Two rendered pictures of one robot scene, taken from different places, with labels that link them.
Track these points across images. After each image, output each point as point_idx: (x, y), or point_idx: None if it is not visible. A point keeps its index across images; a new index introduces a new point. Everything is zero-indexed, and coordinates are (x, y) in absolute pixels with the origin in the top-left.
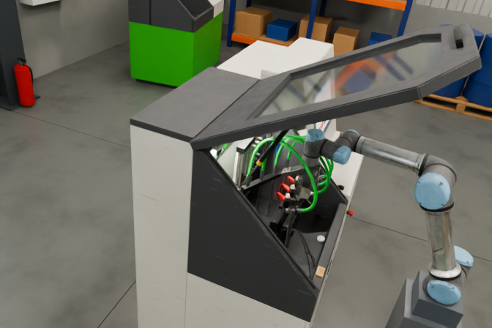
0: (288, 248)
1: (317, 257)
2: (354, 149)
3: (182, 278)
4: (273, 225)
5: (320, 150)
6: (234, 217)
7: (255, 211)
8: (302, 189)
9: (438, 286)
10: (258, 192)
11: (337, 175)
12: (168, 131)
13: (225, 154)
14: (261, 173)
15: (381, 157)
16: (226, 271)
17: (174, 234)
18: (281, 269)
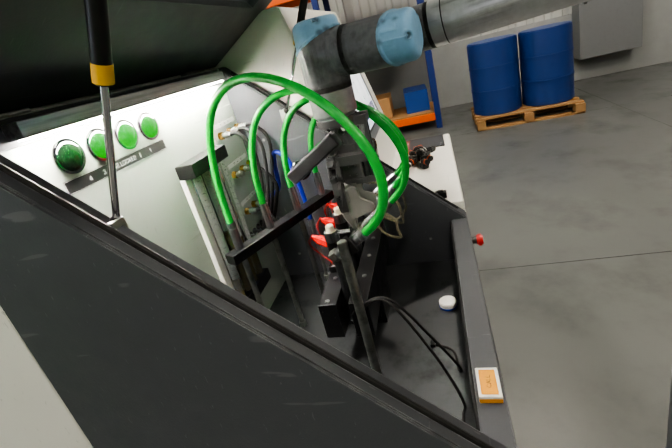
0: (388, 352)
1: (458, 345)
2: (427, 33)
3: None
4: (329, 313)
5: (339, 51)
6: (143, 324)
7: (196, 273)
8: (349, 192)
9: None
10: (280, 258)
11: (426, 183)
12: None
13: (129, 180)
14: (263, 213)
15: (503, 2)
16: None
17: (55, 445)
18: (366, 437)
